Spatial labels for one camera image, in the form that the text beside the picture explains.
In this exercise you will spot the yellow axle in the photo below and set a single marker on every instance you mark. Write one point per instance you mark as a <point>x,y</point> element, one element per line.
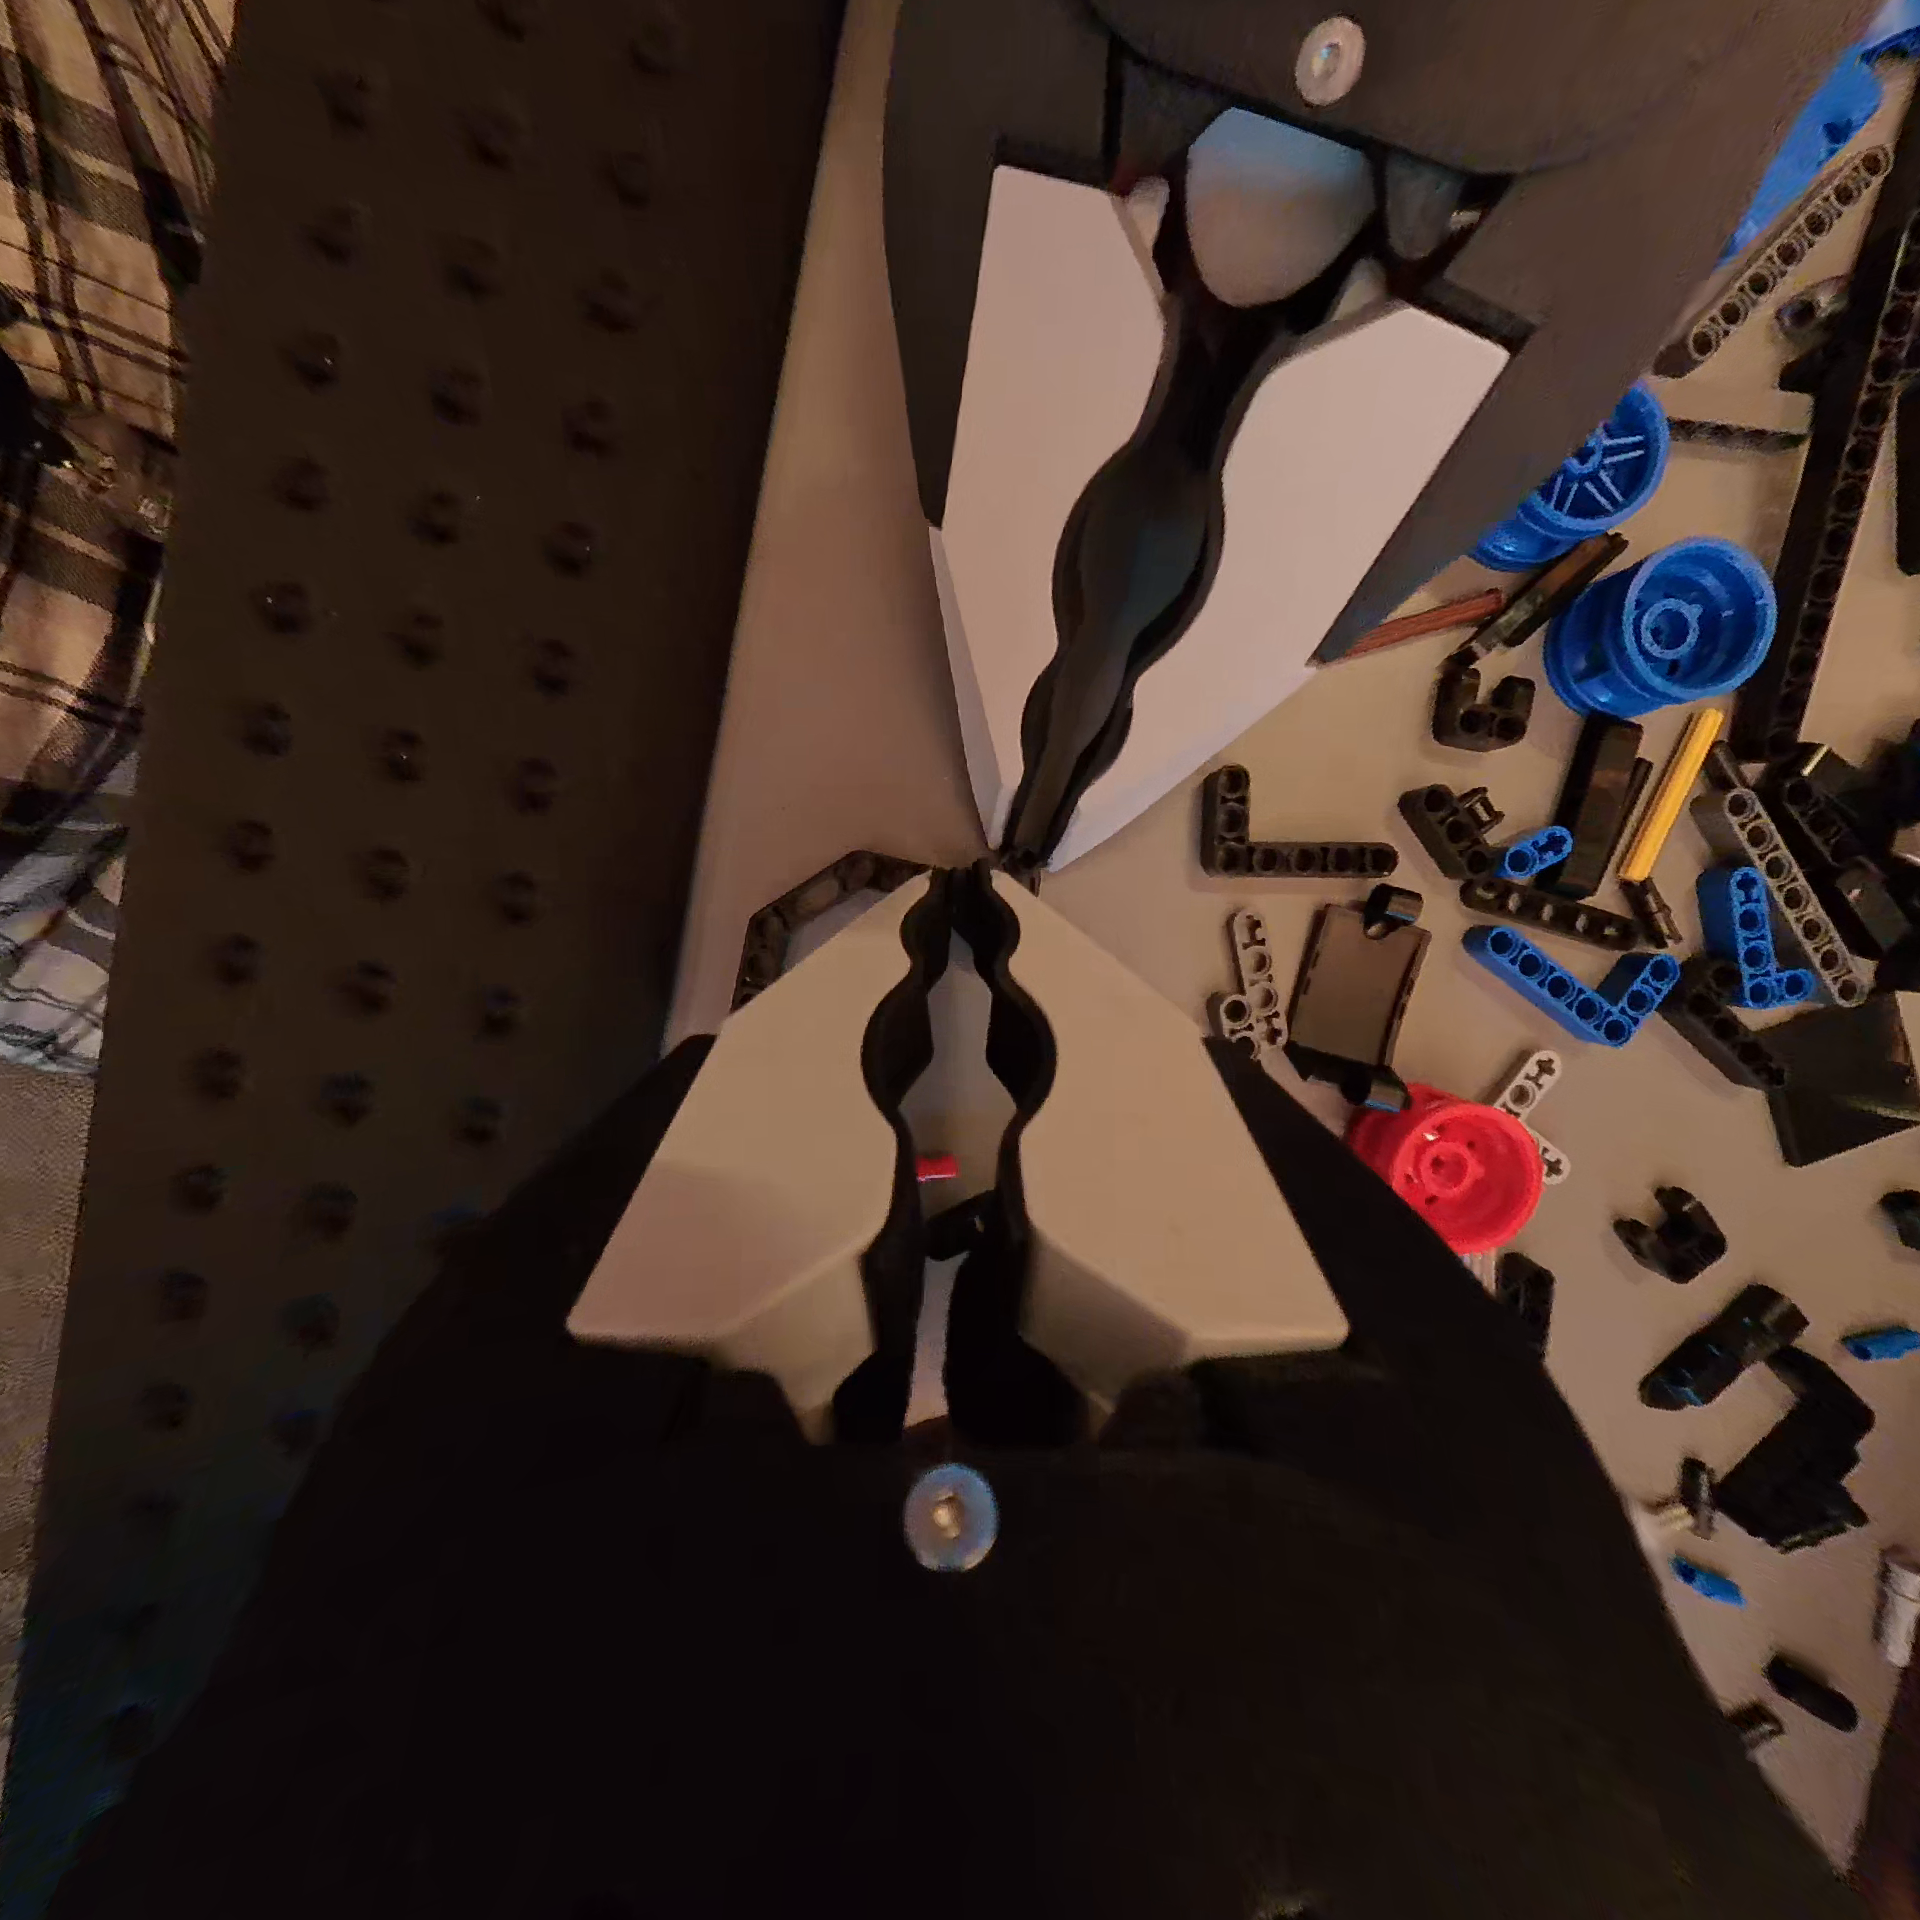
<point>1673,792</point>

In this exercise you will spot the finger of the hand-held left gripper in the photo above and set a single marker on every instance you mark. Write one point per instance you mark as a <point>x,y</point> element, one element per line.
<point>1020,374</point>
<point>1320,480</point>

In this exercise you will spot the blue wheel rim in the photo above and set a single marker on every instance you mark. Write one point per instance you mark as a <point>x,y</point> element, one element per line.
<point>1665,629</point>
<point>1589,480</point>

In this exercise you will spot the long grey beam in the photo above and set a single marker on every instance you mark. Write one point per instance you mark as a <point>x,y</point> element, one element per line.
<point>1785,885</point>

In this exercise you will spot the black flat clip panel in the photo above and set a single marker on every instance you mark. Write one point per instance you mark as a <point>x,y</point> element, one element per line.
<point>1358,989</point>

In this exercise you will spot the black studded base plate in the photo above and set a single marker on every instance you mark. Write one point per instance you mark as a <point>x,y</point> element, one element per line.
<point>450,600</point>

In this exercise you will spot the black bent frame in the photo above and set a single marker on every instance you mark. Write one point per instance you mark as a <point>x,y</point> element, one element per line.
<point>1799,1454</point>

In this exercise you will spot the black angled long beam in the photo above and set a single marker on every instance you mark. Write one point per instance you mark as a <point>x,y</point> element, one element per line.
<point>774,930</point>

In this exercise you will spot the small blue connector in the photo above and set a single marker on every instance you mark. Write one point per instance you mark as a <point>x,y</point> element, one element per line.
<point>1533,854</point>

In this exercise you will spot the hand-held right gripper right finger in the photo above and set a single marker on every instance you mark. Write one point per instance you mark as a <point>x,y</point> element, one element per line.
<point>1170,1201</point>

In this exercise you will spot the black clip piece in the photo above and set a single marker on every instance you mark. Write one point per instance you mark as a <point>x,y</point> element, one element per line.
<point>1650,1237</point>

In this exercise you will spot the dark grey nine-hole beam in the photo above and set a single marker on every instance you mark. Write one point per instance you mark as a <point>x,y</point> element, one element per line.
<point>1769,262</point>

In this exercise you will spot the black rectangular brick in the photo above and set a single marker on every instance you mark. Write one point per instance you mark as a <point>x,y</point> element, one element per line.
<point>1599,796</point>

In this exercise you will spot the blue rectangular panel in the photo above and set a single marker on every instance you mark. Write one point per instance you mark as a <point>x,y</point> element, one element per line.
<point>1829,118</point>

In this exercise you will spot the blue bent short beam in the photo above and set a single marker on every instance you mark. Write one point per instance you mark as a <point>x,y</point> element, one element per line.
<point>1740,930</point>

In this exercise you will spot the grey desk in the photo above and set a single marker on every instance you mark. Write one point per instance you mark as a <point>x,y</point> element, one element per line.
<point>825,523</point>

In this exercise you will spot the black U-shaped connector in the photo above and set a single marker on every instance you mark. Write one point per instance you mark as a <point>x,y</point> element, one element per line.
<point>1463,721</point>

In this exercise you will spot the short black straight beam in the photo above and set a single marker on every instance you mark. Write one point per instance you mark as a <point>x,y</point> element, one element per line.
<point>1546,910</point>

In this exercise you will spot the black double connector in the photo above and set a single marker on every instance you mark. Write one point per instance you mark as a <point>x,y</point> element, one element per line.
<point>1448,832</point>

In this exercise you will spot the red wheel rim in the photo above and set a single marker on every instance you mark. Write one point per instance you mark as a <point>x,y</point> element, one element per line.
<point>1448,1171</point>

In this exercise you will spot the scattered small pins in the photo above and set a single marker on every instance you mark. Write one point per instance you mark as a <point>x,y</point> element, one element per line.
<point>1809,1691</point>

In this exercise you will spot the blue L-shaped beam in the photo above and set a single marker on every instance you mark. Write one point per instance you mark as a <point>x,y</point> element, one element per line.
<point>1560,989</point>

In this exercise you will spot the black L-shaped beam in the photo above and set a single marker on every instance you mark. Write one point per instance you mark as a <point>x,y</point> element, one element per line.
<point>1223,840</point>

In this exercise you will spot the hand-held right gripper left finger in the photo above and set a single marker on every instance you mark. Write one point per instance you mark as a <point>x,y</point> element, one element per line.
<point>751,1201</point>

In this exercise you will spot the black square panel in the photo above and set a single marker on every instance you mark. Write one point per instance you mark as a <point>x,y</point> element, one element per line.
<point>1846,1078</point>

